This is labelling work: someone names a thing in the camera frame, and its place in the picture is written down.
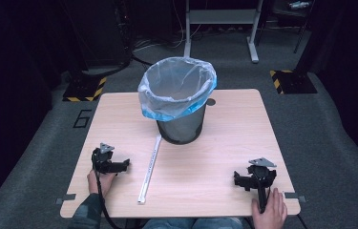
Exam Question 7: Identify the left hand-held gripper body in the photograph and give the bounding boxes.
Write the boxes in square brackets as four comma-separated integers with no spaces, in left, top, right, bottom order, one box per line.
[91,142,117,175]

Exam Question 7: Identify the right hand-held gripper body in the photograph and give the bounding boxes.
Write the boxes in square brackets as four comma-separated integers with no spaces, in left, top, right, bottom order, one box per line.
[245,156,278,214]

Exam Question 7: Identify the person's left hand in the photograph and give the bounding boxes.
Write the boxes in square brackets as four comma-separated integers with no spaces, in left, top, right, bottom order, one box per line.
[87,169,116,197]

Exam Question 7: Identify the person's right hand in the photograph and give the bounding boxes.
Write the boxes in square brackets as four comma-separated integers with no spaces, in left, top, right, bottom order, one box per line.
[250,187,288,229]

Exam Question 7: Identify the long white plastic strip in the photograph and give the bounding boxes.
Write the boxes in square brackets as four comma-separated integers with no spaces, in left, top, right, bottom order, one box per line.
[137,135,162,205]

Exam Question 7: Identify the grey tape piece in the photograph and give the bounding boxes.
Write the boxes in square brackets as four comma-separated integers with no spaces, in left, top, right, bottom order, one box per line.
[283,191,307,204]
[54,193,77,205]

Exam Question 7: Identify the person's legs in jeans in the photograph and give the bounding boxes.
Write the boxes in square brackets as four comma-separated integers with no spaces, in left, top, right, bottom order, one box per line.
[141,217,245,229]

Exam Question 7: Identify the dark mesh trash bin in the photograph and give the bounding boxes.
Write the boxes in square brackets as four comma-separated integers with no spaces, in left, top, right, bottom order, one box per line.
[156,104,207,146]

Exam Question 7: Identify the translucent plastic bin bag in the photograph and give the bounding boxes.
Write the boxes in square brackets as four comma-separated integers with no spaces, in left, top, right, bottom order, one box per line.
[137,56,218,122]

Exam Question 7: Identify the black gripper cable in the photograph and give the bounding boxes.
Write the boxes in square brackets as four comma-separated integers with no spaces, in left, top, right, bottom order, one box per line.
[296,213,309,229]
[92,149,124,229]

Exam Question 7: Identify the black yellow striped base plate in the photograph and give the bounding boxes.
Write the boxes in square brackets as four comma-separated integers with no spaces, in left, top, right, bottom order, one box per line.
[268,69,318,95]
[62,75,108,103]

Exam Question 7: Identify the floor cables bundle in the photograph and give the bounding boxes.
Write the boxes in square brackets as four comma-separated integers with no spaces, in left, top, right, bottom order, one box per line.
[132,28,187,53]

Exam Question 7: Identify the white metal desk frame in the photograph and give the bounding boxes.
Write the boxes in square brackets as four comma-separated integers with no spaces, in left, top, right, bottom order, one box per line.
[183,0,264,64]

